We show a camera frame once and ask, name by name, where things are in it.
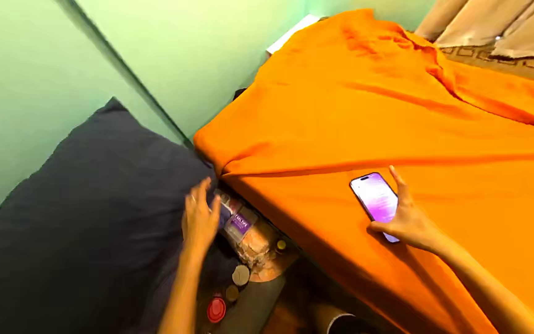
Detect clear bag with pinkish contents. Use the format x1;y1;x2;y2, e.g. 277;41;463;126
233;221;286;283

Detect person's right forearm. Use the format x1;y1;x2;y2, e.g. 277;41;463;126
429;231;534;334

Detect dark grey pillow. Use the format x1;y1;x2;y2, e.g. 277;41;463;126
0;96;231;334

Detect red round container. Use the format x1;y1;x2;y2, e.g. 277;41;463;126
207;297;227;324

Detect person's right hand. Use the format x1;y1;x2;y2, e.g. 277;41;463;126
368;165;446;254

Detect pale round lid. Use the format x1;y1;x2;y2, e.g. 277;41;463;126
232;265;250;286

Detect beige curtain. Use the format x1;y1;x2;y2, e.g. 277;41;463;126
414;0;534;60

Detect clear box with purple label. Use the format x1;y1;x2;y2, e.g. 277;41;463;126
224;206;259;244

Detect person's left forearm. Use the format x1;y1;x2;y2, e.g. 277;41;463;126
158;247;208;334

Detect person's left hand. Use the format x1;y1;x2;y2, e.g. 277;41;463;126
181;177;222;254

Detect smartphone with purple screen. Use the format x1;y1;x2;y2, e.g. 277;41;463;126
350;172;401;244

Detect patterned brown rug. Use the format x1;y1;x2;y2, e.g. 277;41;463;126
438;41;534;89

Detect person's legs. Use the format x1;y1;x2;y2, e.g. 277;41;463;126
311;303;371;334

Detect orange bed sheet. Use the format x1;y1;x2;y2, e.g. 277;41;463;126
193;8;534;334

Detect white flat object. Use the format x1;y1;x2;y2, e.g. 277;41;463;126
266;14;321;56

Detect grey flat board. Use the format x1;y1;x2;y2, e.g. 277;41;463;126
211;275;287;334

